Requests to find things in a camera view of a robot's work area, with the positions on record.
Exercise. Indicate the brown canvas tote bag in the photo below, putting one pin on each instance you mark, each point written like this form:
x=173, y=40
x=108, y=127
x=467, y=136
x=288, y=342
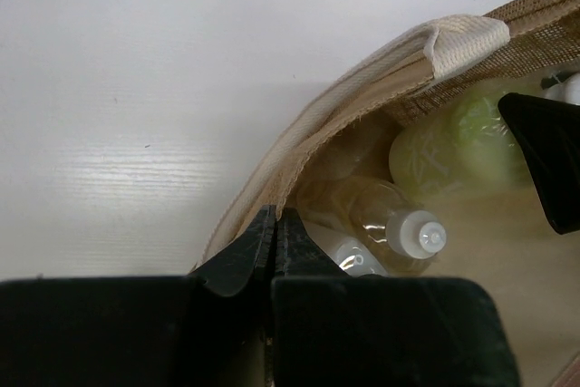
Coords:
x=505, y=243

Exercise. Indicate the yellow clear liquid bottle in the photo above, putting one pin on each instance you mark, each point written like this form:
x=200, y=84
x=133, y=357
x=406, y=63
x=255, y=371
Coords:
x=401, y=234

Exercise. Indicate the green lotion bottle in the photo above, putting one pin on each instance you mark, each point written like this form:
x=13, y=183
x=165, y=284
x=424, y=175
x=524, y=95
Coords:
x=463, y=148

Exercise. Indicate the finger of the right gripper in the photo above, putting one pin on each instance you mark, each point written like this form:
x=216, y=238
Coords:
x=547, y=132

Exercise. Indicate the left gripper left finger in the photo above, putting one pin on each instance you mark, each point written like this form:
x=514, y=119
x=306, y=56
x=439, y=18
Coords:
x=200, y=329

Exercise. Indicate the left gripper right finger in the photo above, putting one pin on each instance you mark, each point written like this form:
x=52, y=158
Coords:
x=331, y=329

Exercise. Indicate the white bottle black cap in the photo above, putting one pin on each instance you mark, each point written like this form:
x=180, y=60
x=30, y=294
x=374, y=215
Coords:
x=352, y=257

